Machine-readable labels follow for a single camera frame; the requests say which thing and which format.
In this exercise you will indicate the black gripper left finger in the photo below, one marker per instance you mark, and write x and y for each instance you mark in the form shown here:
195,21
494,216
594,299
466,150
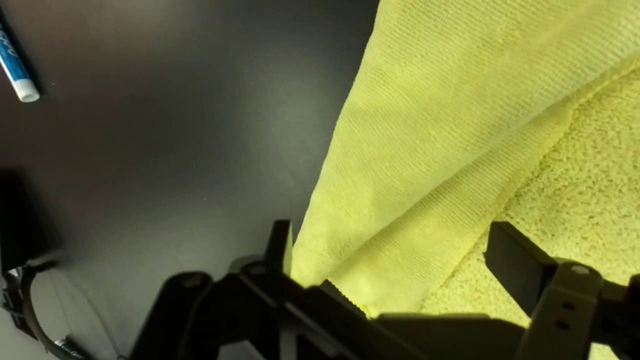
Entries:
267,300

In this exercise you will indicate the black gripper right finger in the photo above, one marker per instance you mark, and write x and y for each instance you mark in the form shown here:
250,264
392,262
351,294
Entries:
573,313

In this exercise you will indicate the yellow towel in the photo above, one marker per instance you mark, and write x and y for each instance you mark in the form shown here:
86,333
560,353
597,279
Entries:
466,132

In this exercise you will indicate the blue white marker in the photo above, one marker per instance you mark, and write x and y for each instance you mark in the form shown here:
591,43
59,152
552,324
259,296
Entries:
17,62

